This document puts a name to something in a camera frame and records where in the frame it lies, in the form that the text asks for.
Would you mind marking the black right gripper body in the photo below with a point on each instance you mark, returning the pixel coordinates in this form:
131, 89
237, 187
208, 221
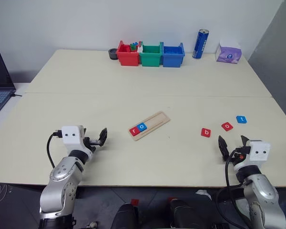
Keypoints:
244, 150

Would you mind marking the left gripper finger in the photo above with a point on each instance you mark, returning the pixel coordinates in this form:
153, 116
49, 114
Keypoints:
103, 136
85, 132

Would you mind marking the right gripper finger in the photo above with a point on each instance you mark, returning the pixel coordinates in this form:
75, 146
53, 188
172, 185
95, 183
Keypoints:
223, 148
244, 142

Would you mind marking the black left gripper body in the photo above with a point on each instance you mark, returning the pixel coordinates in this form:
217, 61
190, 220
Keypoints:
93, 143

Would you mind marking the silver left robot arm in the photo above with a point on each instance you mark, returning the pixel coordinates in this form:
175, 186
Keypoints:
62, 171

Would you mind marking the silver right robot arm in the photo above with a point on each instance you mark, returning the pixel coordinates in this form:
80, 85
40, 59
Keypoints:
262, 188

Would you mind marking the red letter tile o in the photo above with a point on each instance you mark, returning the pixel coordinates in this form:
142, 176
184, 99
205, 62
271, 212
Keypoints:
227, 126

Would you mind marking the blue letter tile t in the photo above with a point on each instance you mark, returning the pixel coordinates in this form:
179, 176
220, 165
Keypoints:
241, 119

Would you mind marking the red letter tile b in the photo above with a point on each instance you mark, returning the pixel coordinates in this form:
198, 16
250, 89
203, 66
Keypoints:
205, 132

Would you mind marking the red letter tile r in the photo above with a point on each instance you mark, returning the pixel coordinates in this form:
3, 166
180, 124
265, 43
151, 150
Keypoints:
134, 131

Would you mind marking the blue letter tile o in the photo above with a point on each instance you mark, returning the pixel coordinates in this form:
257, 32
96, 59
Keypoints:
141, 127

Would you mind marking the wooden letter tray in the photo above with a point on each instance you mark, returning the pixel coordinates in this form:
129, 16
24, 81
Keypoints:
155, 120

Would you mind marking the white crumpled cloth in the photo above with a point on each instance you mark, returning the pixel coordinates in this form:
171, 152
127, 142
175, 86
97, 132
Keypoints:
203, 192

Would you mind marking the red floor tape piece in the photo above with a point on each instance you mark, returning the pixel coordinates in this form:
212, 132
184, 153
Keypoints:
135, 202

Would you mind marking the dark rounded shape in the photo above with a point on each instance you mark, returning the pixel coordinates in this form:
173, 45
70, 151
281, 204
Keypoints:
188, 214
125, 217

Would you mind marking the red plastic bin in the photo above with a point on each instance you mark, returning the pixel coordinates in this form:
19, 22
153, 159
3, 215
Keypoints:
127, 58

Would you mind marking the dark grey round holder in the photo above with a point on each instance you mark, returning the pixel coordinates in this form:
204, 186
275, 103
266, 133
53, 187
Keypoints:
112, 54

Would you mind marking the purple tissue box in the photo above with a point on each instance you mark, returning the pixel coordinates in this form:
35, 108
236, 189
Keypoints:
227, 53

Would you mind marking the green plastic bin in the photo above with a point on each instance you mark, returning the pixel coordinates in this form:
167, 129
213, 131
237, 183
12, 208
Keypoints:
150, 59

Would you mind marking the green toy brick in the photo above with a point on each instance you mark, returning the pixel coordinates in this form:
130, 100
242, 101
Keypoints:
133, 48

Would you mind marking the white toy brick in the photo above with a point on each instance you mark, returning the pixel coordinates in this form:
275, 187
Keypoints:
139, 49

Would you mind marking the blue toy brick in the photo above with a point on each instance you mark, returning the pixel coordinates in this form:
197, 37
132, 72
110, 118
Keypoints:
134, 44

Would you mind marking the blue plastic bin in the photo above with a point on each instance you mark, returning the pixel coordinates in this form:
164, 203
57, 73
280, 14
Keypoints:
171, 59

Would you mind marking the blue drink can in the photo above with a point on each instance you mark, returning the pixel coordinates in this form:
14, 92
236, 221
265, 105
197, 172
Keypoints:
200, 45

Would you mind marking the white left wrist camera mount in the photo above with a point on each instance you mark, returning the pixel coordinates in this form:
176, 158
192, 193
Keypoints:
71, 138

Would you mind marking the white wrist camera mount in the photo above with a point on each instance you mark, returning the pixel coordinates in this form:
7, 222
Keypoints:
71, 138
259, 152

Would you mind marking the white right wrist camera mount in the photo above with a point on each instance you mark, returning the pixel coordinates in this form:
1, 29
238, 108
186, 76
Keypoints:
259, 152

